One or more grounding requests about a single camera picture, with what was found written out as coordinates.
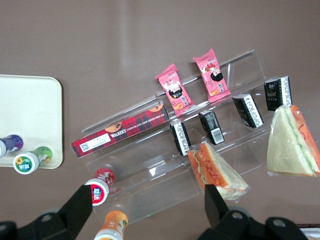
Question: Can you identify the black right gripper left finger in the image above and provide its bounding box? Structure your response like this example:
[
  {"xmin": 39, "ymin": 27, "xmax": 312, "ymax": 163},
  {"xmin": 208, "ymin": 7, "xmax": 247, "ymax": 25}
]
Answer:
[{"xmin": 0, "ymin": 184, "xmax": 95, "ymax": 240}]

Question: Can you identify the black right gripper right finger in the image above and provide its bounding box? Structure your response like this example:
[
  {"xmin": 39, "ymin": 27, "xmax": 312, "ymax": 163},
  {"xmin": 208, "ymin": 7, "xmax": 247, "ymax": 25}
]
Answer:
[{"xmin": 197, "ymin": 184, "xmax": 310, "ymax": 240}]

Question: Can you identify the sandwich with white bread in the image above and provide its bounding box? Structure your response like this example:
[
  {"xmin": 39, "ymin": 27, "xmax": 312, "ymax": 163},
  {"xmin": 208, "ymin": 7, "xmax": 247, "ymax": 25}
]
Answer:
[{"xmin": 266, "ymin": 104, "xmax": 320, "ymax": 178}]

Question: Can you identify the wrapped sandwich with orange bread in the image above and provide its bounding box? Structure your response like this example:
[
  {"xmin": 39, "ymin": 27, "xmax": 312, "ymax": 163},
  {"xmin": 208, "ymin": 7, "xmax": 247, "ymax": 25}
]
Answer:
[{"xmin": 187, "ymin": 141, "xmax": 252, "ymax": 202}]

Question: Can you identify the cream plastic tray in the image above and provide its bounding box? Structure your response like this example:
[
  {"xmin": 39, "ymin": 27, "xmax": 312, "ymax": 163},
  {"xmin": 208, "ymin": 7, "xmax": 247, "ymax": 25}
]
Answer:
[{"xmin": 0, "ymin": 74, "xmax": 63, "ymax": 168}]

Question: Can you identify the red yogurt drink bottle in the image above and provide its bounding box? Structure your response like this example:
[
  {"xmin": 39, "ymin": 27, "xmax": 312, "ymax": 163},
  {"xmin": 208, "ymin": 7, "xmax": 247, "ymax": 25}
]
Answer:
[{"xmin": 84, "ymin": 167, "xmax": 116, "ymax": 207}]

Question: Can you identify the orange yogurt drink bottle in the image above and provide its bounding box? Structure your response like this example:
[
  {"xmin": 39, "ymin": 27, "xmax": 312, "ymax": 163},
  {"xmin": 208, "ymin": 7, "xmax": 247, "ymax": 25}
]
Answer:
[{"xmin": 93, "ymin": 209, "xmax": 129, "ymax": 240}]

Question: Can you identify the green yogurt drink bottle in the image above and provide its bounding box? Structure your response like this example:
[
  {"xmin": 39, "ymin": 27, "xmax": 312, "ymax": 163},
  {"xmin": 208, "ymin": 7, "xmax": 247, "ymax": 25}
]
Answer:
[{"xmin": 12, "ymin": 146, "xmax": 53, "ymax": 175}]

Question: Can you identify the clear acrylic stepped stand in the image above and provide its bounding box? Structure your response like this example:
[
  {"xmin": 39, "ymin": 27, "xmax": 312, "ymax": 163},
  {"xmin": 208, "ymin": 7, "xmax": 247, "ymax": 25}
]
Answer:
[{"xmin": 80, "ymin": 49, "xmax": 311, "ymax": 225}]

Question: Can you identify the small black carton box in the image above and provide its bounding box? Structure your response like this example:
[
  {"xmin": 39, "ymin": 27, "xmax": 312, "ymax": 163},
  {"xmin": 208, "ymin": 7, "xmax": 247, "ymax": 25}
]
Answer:
[
  {"xmin": 198, "ymin": 110, "xmax": 225, "ymax": 146},
  {"xmin": 231, "ymin": 93, "xmax": 265, "ymax": 129},
  {"xmin": 264, "ymin": 75, "xmax": 293, "ymax": 112},
  {"xmin": 169, "ymin": 119, "xmax": 192, "ymax": 157}
]

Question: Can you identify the blue lid yogurt cup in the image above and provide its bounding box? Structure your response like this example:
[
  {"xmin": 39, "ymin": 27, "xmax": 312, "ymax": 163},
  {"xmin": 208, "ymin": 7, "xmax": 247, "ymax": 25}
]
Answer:
[{"xmin": 0, "ymin": 134, "xmax": 25, "ymax": 159}]

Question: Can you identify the pink cartoon snack packet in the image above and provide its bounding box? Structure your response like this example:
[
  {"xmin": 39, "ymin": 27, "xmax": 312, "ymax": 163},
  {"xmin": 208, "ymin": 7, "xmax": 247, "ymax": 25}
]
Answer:
[
  {"xmin": 192, "ymin": 48, "xmax": 231, "ymax": 105},
  {"xmin": 154, "ymin": 63, "xmax": 195, "ymax": 118}
]

